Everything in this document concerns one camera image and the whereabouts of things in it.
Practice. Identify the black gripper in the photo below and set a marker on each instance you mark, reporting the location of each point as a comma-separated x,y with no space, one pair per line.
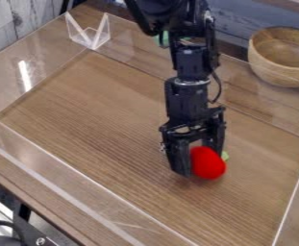
192,121

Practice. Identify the red plush strawberry toy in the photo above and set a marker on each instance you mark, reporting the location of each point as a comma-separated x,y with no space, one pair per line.
207,164

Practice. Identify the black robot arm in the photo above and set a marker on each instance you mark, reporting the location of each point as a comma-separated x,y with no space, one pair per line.
187,17

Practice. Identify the clear acrylic table barrier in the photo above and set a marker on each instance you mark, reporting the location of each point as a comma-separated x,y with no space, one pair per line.
80,111

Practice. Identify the green block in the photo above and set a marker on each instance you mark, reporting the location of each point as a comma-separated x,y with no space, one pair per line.
166,38

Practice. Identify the wooden bowl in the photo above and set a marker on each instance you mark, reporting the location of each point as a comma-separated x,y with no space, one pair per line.
274,55

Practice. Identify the clear acrylic corner bracket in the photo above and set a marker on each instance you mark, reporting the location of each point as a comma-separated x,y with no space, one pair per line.
88,37

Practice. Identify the black metal frame bracket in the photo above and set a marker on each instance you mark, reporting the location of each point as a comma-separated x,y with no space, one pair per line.
33,236

